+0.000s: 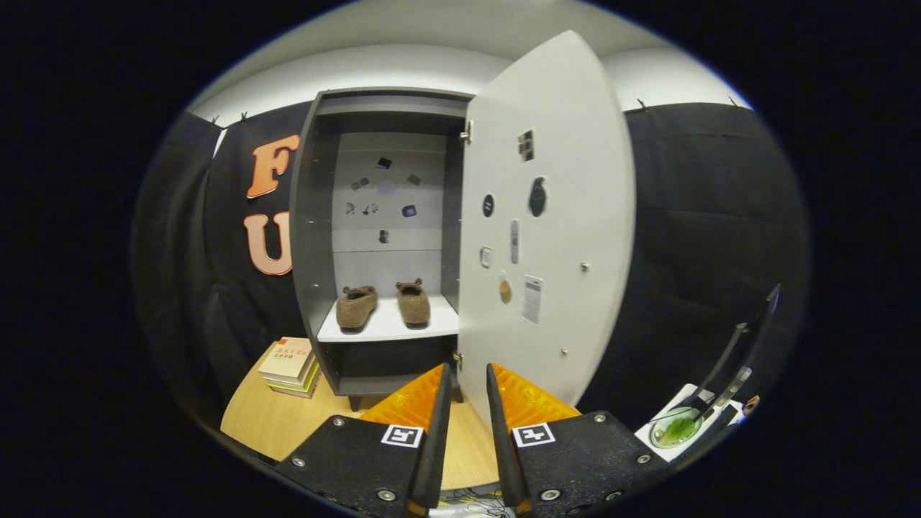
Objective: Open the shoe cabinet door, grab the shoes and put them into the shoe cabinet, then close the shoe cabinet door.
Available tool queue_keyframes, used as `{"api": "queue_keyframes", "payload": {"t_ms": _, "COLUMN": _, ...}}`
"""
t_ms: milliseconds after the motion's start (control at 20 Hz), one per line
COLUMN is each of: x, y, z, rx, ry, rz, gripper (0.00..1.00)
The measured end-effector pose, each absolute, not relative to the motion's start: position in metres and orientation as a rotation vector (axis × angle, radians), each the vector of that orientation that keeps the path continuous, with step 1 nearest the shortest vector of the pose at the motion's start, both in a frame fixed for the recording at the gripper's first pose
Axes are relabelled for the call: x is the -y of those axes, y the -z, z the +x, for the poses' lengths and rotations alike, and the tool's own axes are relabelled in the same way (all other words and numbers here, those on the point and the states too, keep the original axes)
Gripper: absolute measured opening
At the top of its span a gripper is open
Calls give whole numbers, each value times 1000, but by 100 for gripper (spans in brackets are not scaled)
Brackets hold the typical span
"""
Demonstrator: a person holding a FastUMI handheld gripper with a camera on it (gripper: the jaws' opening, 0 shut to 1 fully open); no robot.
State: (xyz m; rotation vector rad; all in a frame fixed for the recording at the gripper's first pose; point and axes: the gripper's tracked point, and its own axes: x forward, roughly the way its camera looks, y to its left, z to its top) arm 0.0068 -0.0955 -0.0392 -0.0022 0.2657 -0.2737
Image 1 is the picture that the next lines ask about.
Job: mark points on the grey book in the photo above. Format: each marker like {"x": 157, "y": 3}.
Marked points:
{"x": 298, "y": 393}

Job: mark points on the beige orange cover book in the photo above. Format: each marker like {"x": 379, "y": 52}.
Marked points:
{"x": 288, "y": 360}

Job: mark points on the black metal stand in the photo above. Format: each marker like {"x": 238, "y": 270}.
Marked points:
{"x": 770, "y": 316}

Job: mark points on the green round dish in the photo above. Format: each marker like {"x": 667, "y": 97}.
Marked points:
{"x": 676, "y": 429}

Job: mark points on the white tray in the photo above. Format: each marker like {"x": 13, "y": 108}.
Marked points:
{"x": 692, "y": 397}

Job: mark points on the black backdrop cloth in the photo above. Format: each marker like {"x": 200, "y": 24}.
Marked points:
{"x": 719, "y": 252}

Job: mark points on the person's white printed clothing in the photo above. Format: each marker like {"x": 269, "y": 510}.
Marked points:
{"x": 471, "y": 503}

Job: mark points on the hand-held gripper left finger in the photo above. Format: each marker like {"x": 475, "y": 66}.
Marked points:
{"x": 439, "y": 439}

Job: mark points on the grey shoe cabinet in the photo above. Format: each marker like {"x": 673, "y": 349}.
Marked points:
{"x": 313, "y": 252}

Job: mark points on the yellow edged book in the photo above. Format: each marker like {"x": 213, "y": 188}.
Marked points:
{"x": 288, "y": 386}

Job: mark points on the brown fuzzy shoe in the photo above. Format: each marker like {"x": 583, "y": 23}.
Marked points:
{"x": 355, "y": 308}
{"x": 413, "y": 303}

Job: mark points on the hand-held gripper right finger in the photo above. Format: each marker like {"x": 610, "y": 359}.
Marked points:
{"x": 500, "y": 439}

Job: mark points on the beige shoe cabinet door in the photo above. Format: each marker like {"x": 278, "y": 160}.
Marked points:
{"x": 561, "y": 216}

